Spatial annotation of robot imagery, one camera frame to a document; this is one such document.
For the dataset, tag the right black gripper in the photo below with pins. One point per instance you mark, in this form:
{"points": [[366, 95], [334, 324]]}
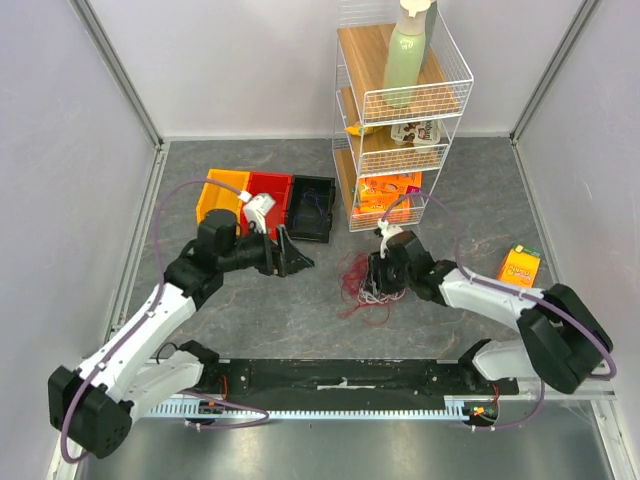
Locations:
{"points": [[382, 276]]}

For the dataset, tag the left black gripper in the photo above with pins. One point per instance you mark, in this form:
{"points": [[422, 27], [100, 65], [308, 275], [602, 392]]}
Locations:
{"points": [[284, 259]]}

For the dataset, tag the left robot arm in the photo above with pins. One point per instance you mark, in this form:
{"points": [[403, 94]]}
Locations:
{"points": [[96, 404]]}

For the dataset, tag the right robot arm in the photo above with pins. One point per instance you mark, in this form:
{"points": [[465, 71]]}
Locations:
{"points": [[560, 341]]}

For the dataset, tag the black plastic bin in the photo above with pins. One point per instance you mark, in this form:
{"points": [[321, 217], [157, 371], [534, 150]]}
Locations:
{"points": [[309, 214]]}

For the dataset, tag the orange box in rack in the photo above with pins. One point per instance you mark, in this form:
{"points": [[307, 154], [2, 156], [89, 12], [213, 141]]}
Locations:
{"points": [[376, 193]]}

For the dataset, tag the yellow plastic bin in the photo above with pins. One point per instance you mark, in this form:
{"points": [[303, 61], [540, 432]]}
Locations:
{"points": [[215, 197]]}

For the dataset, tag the orange snack box on table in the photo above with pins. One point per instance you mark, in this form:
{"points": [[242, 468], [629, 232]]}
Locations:
{"points": [[520, 266]]}

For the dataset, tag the yellow snack bag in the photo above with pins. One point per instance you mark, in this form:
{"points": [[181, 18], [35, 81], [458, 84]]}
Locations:
{"points": [[359, 130]]}

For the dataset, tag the white chocolate snack pack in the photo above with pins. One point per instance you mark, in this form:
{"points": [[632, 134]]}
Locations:
{"points": [[421, 133]]}

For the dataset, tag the green bottle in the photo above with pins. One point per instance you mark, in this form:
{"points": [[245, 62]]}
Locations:
{"points": [[408, 50]]}

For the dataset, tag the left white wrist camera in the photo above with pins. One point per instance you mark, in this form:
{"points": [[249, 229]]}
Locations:
{"points": [[256, 208]]}

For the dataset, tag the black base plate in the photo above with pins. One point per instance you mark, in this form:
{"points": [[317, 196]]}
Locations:
{"points": [[243, 377]]}

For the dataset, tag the slotted cable duct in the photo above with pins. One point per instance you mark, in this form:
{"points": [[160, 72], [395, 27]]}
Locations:
{"points": [[190, 408]]}

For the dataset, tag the white wire shelf rack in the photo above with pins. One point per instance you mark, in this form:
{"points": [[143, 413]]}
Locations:
{"points": [[442, 92]]}

